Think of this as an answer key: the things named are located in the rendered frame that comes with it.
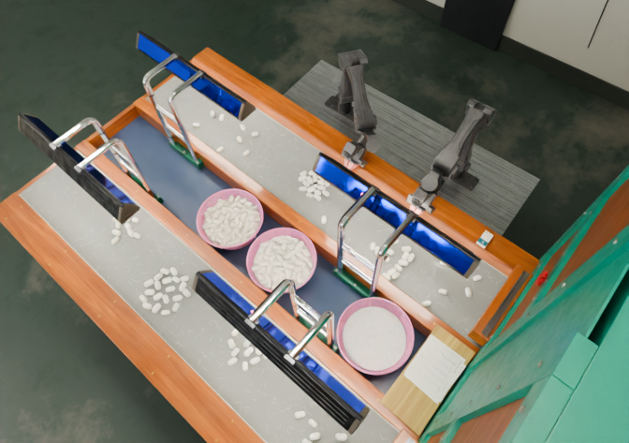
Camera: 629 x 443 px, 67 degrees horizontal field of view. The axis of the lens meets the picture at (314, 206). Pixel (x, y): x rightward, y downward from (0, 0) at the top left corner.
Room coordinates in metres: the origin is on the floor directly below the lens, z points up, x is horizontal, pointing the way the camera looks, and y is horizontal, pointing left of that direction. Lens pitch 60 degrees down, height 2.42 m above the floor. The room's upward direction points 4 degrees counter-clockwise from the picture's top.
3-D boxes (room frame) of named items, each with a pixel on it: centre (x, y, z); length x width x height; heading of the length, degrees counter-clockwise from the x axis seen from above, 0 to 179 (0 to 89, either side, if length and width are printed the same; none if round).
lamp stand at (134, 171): (1.08, 0.78, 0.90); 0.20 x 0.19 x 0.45; 46
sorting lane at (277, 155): (1.08, 0.02, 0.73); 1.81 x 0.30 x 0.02; 46
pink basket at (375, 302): (0.42, -0.18, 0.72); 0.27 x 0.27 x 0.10
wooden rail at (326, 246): (0.96, 0.14, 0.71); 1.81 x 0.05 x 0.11; 46
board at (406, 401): (0.27, -0.33, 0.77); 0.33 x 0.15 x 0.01; 136
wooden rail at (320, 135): (1.23, -0.13, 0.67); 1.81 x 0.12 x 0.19; 46
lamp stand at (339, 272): (0.68, -0.19, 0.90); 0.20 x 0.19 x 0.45; 46
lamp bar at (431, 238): (0.74, -0.25, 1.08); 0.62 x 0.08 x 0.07; 46
